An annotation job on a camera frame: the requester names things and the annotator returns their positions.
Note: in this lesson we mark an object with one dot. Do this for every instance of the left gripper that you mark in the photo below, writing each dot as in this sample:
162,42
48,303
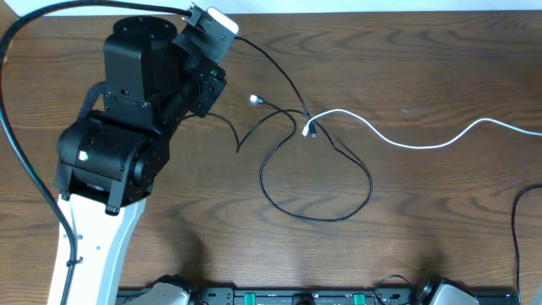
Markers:
210,90

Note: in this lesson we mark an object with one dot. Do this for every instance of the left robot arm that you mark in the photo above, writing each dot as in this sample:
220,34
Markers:
109,158

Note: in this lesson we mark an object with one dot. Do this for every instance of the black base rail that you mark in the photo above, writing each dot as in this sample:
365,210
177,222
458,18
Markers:
437,290

